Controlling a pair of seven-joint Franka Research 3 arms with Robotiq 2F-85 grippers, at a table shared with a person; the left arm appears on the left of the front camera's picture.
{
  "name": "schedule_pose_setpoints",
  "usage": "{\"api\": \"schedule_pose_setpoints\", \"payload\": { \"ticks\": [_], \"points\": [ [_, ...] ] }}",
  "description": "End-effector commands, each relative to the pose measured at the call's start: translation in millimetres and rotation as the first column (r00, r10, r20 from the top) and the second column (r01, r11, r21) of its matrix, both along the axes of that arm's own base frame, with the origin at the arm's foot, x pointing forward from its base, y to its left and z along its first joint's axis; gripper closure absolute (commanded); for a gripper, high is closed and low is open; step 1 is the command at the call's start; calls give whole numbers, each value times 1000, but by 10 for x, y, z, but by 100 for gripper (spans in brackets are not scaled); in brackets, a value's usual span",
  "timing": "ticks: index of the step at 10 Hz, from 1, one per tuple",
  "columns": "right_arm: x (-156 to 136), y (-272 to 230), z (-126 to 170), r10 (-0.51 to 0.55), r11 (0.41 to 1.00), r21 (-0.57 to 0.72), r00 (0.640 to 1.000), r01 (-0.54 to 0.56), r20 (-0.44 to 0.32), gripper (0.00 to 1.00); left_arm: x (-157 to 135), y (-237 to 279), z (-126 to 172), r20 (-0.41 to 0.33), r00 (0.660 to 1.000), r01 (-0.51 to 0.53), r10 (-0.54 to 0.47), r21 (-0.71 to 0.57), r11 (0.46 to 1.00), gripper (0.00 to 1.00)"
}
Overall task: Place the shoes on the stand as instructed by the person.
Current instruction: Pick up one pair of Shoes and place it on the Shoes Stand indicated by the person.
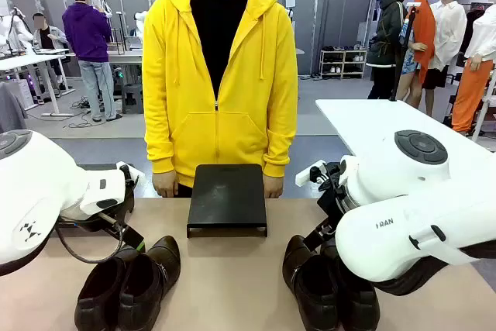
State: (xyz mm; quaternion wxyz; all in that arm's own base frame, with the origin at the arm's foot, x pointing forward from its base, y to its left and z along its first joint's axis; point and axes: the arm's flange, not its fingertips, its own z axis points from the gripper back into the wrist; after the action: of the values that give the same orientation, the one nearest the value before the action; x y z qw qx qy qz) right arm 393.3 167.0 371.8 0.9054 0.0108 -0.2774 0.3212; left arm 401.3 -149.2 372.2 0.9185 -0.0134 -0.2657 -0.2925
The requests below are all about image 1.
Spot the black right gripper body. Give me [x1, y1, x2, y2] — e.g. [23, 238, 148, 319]
[315, 160, 350, 232]

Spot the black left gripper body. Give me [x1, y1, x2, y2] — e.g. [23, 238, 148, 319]
[57, 164, 137, 232]

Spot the dark leather buckle shoe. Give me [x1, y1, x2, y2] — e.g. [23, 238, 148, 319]
[73, 246, 141, 331]
[281, 234, 343, 331]
[320, 236, 381, 331]
[117, 234, 182, 331]

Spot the person's left forearm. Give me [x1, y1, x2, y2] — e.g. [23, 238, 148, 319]
[262, 86, 298, 179]

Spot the person's right forearm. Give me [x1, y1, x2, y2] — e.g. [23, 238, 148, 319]
[143, 86, 178, 175]

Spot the black metal shoe stand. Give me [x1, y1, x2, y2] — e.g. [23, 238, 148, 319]
[186, 163, 269, 239]

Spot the person in yellow hoodie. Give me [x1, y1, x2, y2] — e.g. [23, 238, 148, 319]
[141, 0, 299, 198]

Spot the person in purple hoodie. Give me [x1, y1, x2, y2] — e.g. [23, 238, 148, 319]
[61, 0, 123, 123]

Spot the seated person grey jacket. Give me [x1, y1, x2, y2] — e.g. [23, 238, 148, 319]
[31, 12, 70, 88]

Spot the person's right hand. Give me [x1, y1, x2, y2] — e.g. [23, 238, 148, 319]
[151, 172, 181, 198]

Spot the person's left hand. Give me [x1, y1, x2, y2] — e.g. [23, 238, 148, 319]
[263, 175, 285, 199]

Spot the grey plastic stool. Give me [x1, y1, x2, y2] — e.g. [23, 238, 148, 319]
[121, 81, 145, 115]

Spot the white shoe rack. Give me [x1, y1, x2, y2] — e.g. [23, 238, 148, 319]
[319, 44, 368, 81]

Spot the grey garment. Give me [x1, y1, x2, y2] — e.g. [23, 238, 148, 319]
[0, 81, 29, 135]

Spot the black tripod pole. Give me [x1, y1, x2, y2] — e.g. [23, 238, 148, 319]
[388, 2, 422, 102]

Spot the mannequin in dark jacket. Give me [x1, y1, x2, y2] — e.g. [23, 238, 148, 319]
[365, 0, 412, 101]

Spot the white office desk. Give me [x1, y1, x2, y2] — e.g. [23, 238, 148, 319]
[0, 48, 77, 118]

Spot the mannequin with orange trousers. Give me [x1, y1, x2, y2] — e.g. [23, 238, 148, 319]
[450, 3, 496, 135]

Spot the mannequin with orange scarf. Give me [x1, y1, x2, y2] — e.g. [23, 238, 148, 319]
[394, 0, 439, 110]

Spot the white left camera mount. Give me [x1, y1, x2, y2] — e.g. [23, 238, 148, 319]
[115, 161, 146, 189]

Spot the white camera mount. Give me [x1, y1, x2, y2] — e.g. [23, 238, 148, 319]
[294, 160, 327, 187]
[115, 161, 146, 189]

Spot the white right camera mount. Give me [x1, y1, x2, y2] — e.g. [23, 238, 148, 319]
[294, 160, 327, 187]

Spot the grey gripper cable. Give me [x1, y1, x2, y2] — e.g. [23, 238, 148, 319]
[55, 212, 131, 265]

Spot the floor cable tangle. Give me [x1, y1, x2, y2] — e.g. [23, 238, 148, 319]
[67, 96, 102, 129]

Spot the black arm cable sleeve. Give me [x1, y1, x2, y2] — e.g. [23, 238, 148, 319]
[370, 253, 468, 297]

